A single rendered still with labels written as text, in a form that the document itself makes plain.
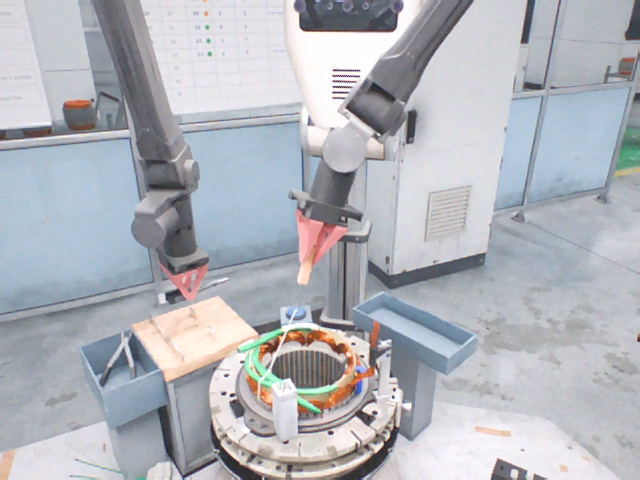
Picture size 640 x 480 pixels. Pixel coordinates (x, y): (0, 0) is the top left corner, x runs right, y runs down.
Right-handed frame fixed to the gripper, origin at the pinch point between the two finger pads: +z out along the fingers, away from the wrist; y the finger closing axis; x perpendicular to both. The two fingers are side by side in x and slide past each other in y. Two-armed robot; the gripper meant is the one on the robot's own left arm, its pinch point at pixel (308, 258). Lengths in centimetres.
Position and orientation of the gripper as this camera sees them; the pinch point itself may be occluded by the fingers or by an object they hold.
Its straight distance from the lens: 76.9
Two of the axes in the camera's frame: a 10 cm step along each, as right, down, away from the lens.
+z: -3.0, 9.3, 2.1
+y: 8.8, 1.8, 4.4
